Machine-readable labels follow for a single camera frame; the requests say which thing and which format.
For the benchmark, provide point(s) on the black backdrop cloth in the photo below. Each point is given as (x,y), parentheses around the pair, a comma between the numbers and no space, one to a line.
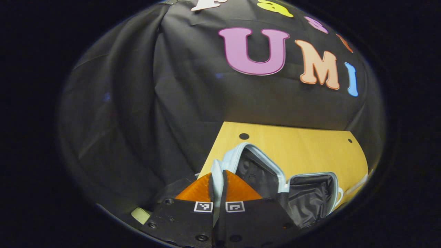
(179,103)

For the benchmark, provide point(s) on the pale green object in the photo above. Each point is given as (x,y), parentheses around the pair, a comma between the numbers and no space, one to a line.
(140,215)

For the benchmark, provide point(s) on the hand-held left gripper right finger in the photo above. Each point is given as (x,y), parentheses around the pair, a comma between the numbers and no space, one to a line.
(251,224)

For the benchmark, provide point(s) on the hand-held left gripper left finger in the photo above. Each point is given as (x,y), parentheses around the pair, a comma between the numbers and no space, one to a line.
(182,224)

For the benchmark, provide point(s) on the light blue suitcase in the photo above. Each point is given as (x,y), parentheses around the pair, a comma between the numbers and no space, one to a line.
(310,196)

